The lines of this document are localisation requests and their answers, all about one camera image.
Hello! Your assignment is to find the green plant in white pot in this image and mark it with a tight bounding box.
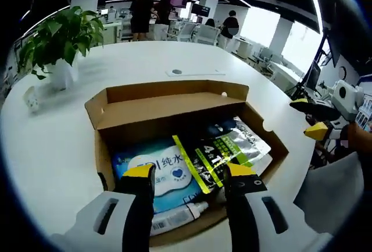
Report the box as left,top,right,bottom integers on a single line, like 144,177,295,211
17,6,105,91

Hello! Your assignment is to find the white office chair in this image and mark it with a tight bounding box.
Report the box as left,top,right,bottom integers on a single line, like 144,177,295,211
200,24,221,46
177,22,197,40

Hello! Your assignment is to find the blue photo wall board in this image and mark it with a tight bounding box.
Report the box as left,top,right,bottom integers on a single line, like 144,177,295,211
356,74,372,133

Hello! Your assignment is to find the grey mesh office chair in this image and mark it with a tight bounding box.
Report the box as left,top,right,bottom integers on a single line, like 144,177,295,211
292,150,366,235

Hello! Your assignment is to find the large dark wall display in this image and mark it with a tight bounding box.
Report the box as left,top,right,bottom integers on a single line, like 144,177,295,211
321,26,341,67

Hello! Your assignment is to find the black silver sachet pack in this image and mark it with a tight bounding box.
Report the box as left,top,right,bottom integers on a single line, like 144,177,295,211
171,115,273,195

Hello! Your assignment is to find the brown cardboard shoe box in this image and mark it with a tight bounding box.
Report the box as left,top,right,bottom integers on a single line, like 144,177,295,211
84,79,290,249

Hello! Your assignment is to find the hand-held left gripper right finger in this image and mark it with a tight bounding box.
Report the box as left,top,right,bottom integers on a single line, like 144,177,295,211
222,163,334,252

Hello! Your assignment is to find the black monitor on stand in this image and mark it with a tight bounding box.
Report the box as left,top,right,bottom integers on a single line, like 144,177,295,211
303,59,322,91

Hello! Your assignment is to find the white tube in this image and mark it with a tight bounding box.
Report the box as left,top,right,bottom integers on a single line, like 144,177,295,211
151,201,210,237

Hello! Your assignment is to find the white office desk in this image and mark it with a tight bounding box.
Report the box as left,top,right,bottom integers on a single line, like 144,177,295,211
273,62,306,87

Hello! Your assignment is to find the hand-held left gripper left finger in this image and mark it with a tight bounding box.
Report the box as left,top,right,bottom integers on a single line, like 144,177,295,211
51,166,156,252

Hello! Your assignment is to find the dark wall screen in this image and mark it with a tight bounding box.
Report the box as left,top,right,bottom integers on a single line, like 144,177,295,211
191,3,212,17

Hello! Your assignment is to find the white paper cup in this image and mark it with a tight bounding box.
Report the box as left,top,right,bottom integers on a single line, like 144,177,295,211
23,86,40,113

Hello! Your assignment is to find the blue wet wipes soft item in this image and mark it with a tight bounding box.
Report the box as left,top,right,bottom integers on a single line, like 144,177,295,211
112,138,204,215

